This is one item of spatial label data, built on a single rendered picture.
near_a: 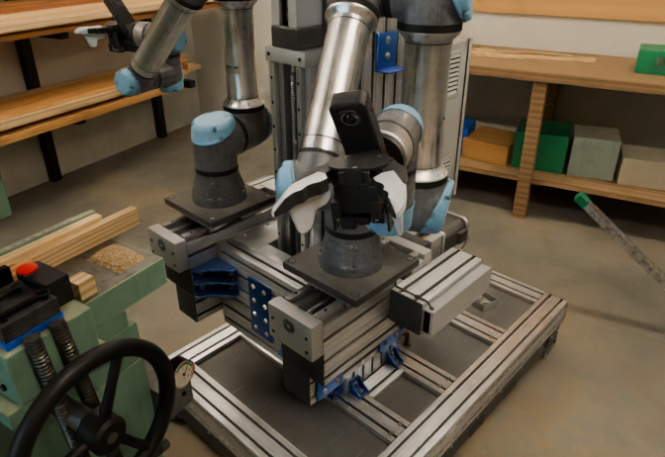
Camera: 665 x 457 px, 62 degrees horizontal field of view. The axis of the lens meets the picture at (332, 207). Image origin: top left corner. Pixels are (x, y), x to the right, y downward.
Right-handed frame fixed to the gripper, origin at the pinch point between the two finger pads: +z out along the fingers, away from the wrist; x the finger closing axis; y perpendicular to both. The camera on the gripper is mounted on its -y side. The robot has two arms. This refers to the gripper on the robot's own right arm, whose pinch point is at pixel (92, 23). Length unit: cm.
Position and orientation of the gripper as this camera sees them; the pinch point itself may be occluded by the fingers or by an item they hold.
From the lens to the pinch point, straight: 196.6
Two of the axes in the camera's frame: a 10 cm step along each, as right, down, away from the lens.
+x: 4.8, -5.1, 7.2
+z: -8.8, -2.1, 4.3
